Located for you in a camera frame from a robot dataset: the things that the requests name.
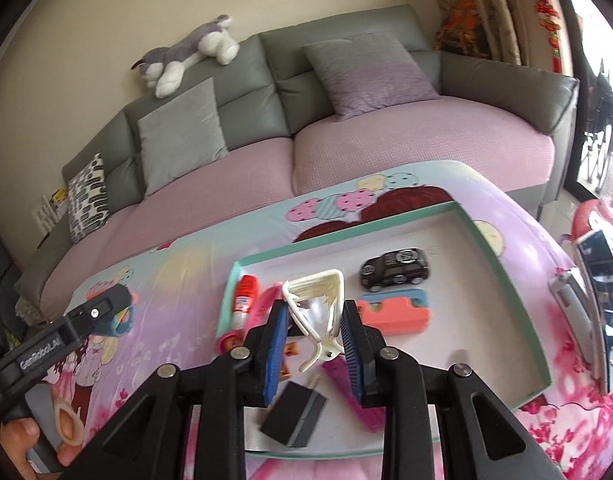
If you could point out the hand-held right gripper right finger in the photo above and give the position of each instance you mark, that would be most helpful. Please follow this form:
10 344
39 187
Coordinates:
351 355

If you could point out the black white patterned pillow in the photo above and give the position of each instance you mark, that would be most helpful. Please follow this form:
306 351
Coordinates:
89 200

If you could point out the grey sofa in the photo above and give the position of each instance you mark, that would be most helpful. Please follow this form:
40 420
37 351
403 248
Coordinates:
281 55

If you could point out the black toy car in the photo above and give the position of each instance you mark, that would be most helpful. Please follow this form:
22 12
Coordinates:
394 267

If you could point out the pink ridged plastic piece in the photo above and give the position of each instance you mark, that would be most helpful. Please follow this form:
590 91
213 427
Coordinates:
266 305

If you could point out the orange decoration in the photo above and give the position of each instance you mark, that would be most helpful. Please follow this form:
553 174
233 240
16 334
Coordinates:
461 30

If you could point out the yellow book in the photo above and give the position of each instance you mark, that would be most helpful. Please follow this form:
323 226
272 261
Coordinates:
59 197

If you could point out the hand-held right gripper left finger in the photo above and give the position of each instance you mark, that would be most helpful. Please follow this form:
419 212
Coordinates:
276 355

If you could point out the silver mirror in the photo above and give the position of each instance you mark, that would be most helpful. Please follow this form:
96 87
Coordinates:
599 280

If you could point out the red glue bottle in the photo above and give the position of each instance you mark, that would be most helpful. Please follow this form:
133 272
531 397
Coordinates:
245 300

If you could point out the black folding chair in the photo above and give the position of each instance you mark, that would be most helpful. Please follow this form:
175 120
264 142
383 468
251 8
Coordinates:
604 110

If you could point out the pink blue case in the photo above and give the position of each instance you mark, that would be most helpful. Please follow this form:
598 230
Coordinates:
391 317

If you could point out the pink plastic chair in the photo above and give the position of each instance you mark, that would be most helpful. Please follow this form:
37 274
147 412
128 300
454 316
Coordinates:
591 215

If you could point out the black box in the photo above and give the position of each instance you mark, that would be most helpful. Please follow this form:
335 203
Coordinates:
291 415

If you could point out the magenta pen box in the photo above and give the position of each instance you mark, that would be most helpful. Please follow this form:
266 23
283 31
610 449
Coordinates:
339 385

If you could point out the white magazine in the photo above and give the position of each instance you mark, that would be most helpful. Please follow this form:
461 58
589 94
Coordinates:
42 215

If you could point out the grey white plush dog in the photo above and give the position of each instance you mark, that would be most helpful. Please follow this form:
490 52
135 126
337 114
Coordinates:
206 40

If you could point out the printed blanket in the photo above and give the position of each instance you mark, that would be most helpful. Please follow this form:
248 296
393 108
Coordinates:
196 270

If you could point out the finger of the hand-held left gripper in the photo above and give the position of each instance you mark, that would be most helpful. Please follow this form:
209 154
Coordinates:
101 307

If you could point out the patterned curtain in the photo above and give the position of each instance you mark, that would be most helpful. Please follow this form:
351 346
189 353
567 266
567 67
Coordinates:
501 10

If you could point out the grey purple pillow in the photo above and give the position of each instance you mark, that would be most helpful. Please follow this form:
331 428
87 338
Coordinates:
371 75

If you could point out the clear plastic box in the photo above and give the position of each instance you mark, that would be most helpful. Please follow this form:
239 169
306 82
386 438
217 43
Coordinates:
325 346

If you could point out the teal box lid tray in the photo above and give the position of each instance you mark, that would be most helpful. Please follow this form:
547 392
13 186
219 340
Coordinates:
476 320

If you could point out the pink sofa cover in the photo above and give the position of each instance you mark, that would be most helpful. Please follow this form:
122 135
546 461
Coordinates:
236 175

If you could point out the person's left hand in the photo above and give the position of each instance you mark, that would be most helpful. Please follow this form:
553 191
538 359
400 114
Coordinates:
19 437

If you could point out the red hanging decoration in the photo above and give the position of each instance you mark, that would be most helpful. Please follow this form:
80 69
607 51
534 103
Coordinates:
551 25

